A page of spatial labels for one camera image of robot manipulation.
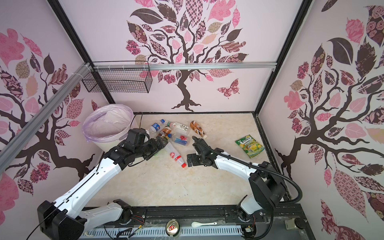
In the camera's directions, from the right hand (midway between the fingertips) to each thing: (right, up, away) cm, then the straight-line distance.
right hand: (193, 157), depth 86 cm
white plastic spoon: (+1, -30, -15) cm, 33 cm away
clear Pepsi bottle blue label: (-28, +18, +19) cm, 39 cm away
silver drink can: (-9, -24, -25) cm, 36 cm away
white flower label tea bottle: (-11, +18, +18) cm, 28 cm away
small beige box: (+46, -27, -18) cm, 56 cm away
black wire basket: (-48, +51, +8) cm, 71 cm away
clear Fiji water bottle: (-10, +10, +14) cm, 19 cm away
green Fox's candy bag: (+38, +6, +11) cm, 40 cm away
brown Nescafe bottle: (+3, +17, +18) cm, 25 cm away
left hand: (-16, +7, -10) cm, 20 cm away
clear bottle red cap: (-12, +1, +6) cm, 13 cm away
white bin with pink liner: (-53, +19, +4) cm, 57 cm away
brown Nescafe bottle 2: (-20, +16, +17) cm, 30 cm away
